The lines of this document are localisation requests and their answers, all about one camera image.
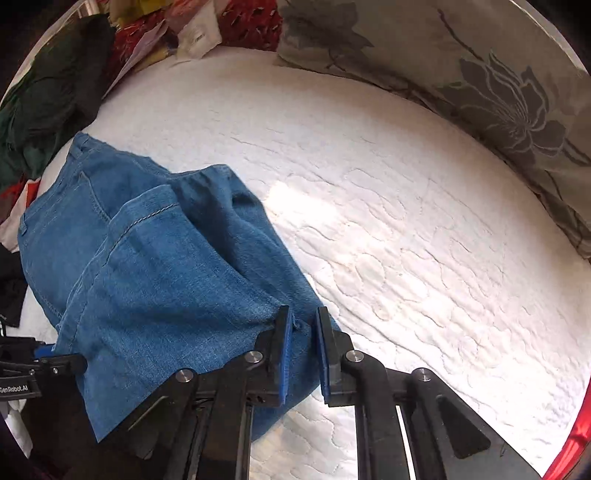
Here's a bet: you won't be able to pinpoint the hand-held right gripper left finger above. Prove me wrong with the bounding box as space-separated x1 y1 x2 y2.
95 305 294 480

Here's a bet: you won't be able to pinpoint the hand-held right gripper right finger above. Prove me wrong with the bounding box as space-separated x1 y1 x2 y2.
315 307 541 480

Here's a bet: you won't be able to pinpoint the blue denim pants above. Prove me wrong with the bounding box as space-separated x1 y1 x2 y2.
17 132 342 444

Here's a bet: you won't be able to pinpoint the black cloth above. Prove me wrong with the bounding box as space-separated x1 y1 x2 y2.
0 247 29 328

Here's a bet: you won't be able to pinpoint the white quilted mattress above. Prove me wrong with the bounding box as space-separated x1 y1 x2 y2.
9 44 591 480

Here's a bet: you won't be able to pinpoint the red and white cloth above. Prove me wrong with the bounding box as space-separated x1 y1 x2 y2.
0 180 43 252

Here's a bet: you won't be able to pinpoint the plain red pillow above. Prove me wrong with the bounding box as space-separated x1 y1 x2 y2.
540 383 591 480

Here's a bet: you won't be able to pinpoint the dark green cloth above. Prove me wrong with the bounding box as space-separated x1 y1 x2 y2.
0 14 116 190

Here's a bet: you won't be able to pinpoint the grey floral pillow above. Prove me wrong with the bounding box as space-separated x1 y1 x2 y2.
276 0 591 259

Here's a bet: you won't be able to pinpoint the white paper package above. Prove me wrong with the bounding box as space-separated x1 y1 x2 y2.
178 0 222 58

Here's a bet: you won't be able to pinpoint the red floral cushion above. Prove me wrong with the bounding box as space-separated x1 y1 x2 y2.
216 0 283 47

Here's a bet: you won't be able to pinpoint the white paper sheet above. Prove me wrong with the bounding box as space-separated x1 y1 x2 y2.
104 18 172 100

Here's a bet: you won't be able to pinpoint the red floral cloth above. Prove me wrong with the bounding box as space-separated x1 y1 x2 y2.
111 25 155 75

